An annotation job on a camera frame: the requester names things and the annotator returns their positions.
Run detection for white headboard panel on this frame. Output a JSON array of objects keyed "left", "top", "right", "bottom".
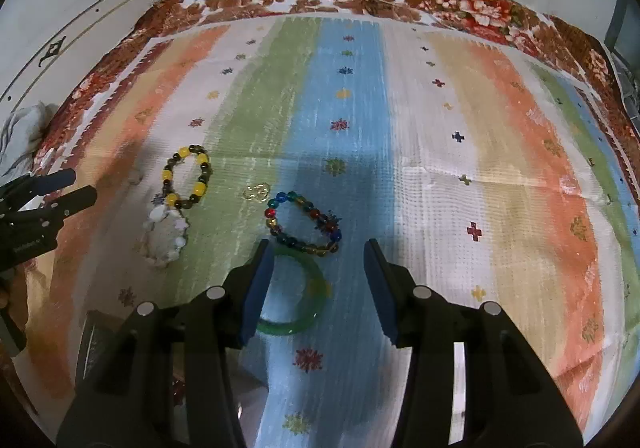
[{"left": 0, "top": 0, "right": 166, "bottom": 104}]

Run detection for striped woven mat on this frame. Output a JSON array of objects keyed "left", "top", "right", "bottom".
[{"left": 10, "top": 15, "right": 640, "bottom": 439}]

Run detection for pile of colourful beads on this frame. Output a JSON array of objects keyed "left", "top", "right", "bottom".
[{"left": 159, "top": 144, "right": 213, "bottom": 211}]

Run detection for white shell bracelet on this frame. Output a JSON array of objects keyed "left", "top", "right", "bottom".
[{"left": 140, "top": 205, "right": 190, "bottom": 269}]

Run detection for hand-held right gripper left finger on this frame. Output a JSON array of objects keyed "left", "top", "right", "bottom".
[{"left": 56, "top": 239, "right": 276, "bottom": 448}]

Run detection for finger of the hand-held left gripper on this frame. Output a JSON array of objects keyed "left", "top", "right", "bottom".
[
  {"left": 12, "top": 185, "right": 98, "bottom": 229},
  {"left": 0, "top": 169, "right": 77, "bottom": 201}
]

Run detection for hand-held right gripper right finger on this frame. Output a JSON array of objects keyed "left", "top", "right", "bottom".
[{"left": 364, "top": 238, "right": 583, "bottom": 448}]

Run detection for metal clothes rack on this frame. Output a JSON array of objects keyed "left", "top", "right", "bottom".
[{"left": 602, "top": 0, "right": 640, "bottom": 59}]

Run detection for metal tin box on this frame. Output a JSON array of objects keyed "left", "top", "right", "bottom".
[{"left": 75, "top": 310, "right": 271, "bottom": 448}]

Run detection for green jade bangle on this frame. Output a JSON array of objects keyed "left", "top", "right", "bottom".
[{"left": 256, "top": 248, "right": 332, "bottom": 336}]

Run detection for grey cloth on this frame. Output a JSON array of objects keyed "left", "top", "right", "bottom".
[{"left": 0, "top": 103, "right": 56, "bottom": 179}]

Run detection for multicolour glass bead bracelet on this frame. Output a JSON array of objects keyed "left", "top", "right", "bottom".
[{"left": 265, "top": 191, "right": 343, "bottom": 259}]

